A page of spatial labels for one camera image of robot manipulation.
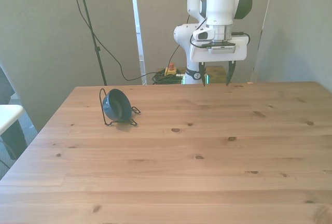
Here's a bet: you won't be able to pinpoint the white vertical frame post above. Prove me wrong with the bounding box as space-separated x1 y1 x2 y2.
129 0 147 86

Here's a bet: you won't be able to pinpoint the yellow emergency stop button box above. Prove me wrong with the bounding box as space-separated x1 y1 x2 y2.
164 63 177 77

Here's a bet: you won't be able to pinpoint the coiled dark cables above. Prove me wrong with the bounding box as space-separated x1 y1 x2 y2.
151 71 186 85

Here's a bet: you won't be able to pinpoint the small white side table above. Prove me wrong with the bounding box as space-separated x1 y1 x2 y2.
0 104 24 135

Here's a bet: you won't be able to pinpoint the black wire bowl rack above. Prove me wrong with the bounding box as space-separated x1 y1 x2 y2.
99 88 142 126

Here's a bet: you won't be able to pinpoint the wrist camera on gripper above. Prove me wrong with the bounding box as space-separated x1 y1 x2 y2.
202 41 237 54

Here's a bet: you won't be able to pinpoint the blue ceramic bowl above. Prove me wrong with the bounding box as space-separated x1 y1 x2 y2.
102 88 132 121

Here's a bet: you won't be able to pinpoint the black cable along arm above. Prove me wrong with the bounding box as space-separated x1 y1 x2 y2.
180 0 252 49

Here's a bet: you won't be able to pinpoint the black tripod camera cable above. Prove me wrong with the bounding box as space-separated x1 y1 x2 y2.
66 0 156 81

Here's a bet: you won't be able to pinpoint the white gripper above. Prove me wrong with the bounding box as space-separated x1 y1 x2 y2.
189 35 247 88

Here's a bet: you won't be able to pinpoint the black tripod stand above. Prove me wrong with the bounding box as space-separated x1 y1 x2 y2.
66 0 108 86

